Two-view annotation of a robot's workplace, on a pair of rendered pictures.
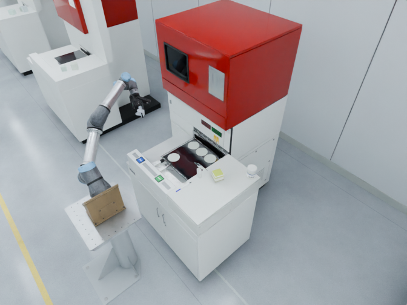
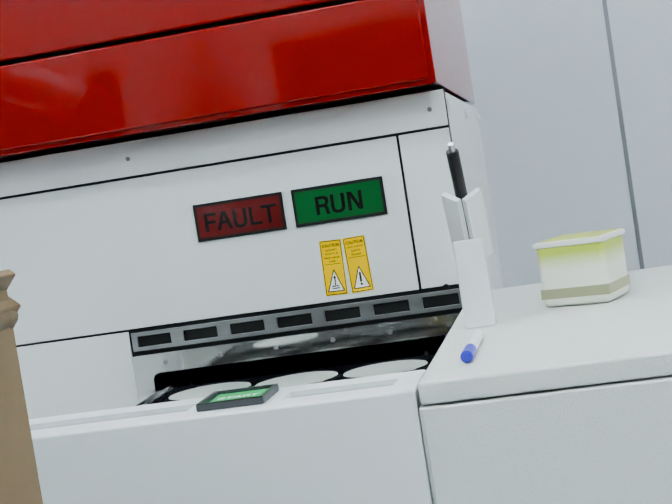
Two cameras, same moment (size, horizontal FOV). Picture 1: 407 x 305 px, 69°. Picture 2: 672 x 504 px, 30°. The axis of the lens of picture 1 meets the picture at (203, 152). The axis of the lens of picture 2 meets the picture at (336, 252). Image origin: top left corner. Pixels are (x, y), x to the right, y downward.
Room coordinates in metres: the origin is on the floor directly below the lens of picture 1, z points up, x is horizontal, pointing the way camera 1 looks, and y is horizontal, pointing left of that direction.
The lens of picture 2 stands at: (0.61, 0.89, 1.12)
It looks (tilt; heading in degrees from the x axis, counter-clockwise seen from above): 3 degrees down; 321
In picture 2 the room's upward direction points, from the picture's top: 9 degrees counter-clockwise
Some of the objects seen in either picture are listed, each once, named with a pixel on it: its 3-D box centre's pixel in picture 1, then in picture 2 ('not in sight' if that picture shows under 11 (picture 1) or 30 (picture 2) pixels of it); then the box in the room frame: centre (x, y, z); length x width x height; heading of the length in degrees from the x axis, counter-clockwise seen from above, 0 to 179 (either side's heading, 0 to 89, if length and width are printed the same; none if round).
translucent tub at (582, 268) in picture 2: (217, 175); (583, 267); (1.45, -0.10, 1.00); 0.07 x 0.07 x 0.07; 21
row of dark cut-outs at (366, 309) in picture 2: (209, 140); (294, 320); (1.89, -0.06, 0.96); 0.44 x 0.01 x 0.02; 41
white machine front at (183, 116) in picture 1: (197, 124); (157, 291); (2.03, 0.05, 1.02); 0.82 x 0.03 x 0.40; 41
